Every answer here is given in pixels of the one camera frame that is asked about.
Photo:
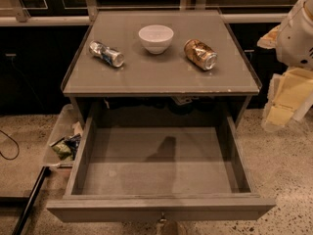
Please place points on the grey cabinet with glass top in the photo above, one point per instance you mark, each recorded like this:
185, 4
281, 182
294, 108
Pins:
167, 74

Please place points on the green snack bag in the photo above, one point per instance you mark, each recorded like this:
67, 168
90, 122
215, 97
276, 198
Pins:
67, 147

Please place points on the metal drawer pull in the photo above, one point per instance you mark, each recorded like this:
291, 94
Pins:
162, 218

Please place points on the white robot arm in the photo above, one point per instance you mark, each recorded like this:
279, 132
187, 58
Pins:
290, 94

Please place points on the white ceramic bowl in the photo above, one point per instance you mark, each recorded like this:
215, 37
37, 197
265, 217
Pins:
156, 38

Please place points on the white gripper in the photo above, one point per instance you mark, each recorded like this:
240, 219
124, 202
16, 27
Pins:
295, 41

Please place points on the orange gold soda can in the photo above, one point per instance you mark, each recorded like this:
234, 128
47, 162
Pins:
200, 54

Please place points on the silver blue soda can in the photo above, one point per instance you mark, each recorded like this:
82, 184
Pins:
113, 57

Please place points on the clear plastic bin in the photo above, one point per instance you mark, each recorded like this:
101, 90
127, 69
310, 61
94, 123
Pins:
67, 124

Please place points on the open grey top drawer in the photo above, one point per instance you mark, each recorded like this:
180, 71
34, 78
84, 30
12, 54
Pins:
134, 163

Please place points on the black floor rail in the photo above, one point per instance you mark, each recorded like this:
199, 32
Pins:
30, 200

